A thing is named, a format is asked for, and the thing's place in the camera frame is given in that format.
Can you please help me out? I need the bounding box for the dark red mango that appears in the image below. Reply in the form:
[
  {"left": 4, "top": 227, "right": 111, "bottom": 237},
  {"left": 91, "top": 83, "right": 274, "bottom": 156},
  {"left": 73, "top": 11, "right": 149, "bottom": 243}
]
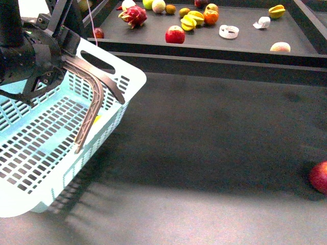
[{"left": 194, "top": 0, "right": 208, "bottom": 9}]

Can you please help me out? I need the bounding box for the white curled tape strip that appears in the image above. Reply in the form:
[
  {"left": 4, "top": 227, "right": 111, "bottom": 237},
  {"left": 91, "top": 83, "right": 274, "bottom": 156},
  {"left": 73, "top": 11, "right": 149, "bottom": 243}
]
[{"left": 253, "top": 16, "right": 271, "bottom": 29}]

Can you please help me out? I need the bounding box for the yellow starfruit far right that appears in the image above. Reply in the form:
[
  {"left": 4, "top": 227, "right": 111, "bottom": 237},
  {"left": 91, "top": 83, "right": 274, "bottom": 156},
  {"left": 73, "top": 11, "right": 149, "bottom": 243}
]
[{"left": 268, "top": 5, "right": 286, "bottom": 19}]

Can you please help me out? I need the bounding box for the yellow starfruit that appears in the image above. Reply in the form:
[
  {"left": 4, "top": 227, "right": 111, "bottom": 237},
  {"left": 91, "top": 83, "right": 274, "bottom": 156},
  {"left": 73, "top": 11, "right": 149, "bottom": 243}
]
[
  {"left": 187, "top": 10, "right": 204, "bottom": 26},
  {"left": 268, "top": 5, "right": 286, "bottom": 19},
  {"left": 180, "top": 15, "right": 197, "bottom": 31}
]

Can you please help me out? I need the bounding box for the yellow mango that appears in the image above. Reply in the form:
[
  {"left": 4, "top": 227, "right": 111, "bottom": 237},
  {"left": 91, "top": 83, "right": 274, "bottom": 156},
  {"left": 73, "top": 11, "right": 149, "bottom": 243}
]
[{"left": 93, "top": 115, "right": 102, "bottom": 125}]

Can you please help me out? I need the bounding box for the orange persimmon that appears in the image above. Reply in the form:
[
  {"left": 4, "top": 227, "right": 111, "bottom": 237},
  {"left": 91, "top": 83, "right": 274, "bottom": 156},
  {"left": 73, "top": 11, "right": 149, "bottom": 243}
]
[{"left": 203, "top": 10, "right": 219, "bottom": 26}]

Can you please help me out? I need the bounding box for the white tape ring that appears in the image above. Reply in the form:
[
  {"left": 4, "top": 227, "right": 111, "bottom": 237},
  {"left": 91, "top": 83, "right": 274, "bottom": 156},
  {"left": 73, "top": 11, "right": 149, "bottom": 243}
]
[{"left": 219, "top": 24, "right": 240, "bottom": 40}]

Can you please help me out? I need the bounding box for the brown kiwi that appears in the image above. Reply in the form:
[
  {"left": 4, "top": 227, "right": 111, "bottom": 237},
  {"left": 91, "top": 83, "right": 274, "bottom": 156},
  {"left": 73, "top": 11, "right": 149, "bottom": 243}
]
[
  {"left": 179, "top": 8, "right": 190, "bottom": 18},
  {"left": 165, "top": 5, "right": 176, "bottom": 15}
]

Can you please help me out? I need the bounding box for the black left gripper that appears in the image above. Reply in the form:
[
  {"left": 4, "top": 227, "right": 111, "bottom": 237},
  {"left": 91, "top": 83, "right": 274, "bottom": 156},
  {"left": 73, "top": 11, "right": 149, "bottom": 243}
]
[{"left": 30, "top": 14, "right": 81, "bottom": 86}]

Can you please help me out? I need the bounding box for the small dark red fruit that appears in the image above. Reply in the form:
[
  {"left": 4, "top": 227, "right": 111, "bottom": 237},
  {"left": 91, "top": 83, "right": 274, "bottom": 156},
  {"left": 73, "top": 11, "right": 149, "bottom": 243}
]
[{"left": 94, "top": 28, "right": 104, "bottom": 39}]

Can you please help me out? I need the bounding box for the large red apple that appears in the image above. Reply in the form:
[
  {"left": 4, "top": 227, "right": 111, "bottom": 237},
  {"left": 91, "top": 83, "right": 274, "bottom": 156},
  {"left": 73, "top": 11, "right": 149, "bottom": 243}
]
[{"left": 165, "top": 26, "right": 185, "bottom": 44}]

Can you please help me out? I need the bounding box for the black fruit display tray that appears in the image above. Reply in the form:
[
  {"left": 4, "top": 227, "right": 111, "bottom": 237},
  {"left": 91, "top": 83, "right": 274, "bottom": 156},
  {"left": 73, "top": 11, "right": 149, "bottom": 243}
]
[{"left": 83, "top": 1, "right": 326, "bottom": 68}]

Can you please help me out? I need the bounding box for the yellow starfruit front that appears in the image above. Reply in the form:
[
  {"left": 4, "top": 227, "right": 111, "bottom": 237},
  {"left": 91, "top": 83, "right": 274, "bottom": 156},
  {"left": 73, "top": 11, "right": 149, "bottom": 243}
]
[{"left": 180, "top": 15, "right": 197, "bottom": 31}]

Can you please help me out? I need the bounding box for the yellow red apple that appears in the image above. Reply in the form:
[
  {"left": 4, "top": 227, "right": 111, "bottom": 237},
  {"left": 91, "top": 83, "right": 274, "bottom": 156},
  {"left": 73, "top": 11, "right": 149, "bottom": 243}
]
[{"left": 205, "top": 3, "right": 219, "bottom": 12}]

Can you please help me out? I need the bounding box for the black metal shelf post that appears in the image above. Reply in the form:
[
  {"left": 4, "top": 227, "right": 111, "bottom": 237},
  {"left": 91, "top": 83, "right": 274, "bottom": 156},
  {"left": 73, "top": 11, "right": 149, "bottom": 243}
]
[{"left": 45, "top": 0, "right": 89, "bottom": 38}]

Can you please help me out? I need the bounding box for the beige round melon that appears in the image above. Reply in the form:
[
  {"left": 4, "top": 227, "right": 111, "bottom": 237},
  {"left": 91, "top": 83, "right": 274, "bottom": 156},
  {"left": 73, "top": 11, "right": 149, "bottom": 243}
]
[{"left": 152, "top": 0, "right": 166, "bottom": 14}]

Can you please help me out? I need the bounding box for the brown kiwi right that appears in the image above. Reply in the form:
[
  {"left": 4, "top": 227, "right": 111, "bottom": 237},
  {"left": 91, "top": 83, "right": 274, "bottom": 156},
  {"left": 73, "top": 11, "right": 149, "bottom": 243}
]
[{"left": 179, "top": 8, "right": 190, "bottom": 18}]

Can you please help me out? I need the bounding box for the red apple on table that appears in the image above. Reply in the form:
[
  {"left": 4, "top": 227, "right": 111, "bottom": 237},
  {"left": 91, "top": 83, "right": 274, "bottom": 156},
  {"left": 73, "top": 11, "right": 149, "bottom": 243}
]
[{"left": 309, "top": 161, "right": 326, "bottom": 195}]

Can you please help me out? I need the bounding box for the brown kiwi left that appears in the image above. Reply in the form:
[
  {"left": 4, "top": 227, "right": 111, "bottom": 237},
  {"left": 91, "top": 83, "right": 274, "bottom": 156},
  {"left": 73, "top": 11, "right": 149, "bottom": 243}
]
[{"left": 165, "top": 5, "right": 176, "bottom": 15}]

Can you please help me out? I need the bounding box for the pink peach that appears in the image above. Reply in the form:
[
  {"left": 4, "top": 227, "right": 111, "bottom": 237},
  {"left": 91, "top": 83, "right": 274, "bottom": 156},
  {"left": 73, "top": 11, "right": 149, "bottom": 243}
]
[{"left": 270, "top": 42, "right": 291, "bottom": 53}]

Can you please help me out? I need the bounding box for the green apple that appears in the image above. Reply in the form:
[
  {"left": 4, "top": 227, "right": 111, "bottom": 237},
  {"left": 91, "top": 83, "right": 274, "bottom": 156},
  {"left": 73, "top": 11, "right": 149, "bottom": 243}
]
[{"left": 143, "top": 0, "right": 153, "bottom": 10}]

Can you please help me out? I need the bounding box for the pink dragon fruit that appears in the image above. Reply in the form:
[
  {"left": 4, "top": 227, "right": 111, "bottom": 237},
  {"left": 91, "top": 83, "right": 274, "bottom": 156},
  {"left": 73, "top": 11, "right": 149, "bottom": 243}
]
[{"left": 118, "top": 5, "right": 147, "bottom": 29}]

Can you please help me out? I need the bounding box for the yellow starfruit back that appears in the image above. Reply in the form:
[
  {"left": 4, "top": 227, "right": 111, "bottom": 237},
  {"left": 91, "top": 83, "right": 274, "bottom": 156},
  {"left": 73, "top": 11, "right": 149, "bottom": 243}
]
[{"left": 187, "top": 10, "right": 204, "bottom": 26}]

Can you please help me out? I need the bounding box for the light blue plastic shopping basket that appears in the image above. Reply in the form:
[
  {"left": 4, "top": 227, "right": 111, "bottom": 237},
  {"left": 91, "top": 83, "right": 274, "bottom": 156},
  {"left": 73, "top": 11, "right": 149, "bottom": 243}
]
[{"left": 1, "top": 40, "right": 147, "bottom": 217}]

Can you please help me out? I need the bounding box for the white hanging cable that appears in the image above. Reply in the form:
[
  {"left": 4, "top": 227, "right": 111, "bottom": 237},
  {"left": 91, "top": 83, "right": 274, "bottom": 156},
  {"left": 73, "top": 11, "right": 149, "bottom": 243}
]
[{"left": 86, "top": 0, "right": 99, "bottom": 47}]

